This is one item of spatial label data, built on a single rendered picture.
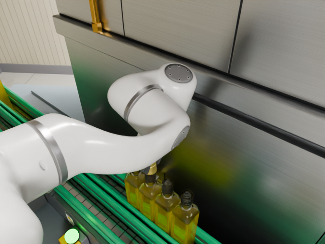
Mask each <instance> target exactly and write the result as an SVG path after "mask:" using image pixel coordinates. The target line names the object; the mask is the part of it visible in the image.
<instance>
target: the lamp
mask: <svg viewBox="0 0 325 244"><path fill-rule="evenodd" d="M79 237H80V236H79V233H78V231H77V230H75V229H70V230H68V231H67V232H66V234H65V241H66V243H67V244H75V243H77V242H78V240H79Z"/></svg>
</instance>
